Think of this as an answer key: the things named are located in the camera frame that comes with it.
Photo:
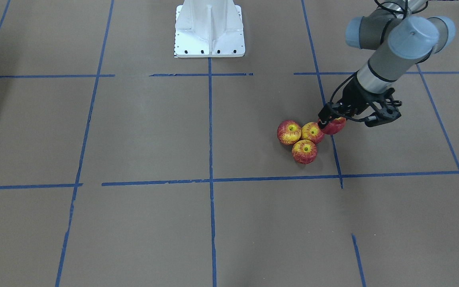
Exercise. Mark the lone red yellow apple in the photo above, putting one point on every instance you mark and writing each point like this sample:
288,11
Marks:
332,127

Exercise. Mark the white camera stand pillar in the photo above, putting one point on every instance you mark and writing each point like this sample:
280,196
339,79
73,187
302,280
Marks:
209,28

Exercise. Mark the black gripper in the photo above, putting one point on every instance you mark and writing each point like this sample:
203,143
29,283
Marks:
354,97

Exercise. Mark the back red yellow apple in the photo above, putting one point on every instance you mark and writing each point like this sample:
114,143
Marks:
312,132

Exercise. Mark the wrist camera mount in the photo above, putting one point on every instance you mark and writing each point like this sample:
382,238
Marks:
385,108

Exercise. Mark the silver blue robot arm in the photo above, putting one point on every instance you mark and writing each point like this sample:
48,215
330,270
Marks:
399,39

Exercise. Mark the front red yellow apple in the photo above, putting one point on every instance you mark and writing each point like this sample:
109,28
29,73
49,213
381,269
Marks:
304,152

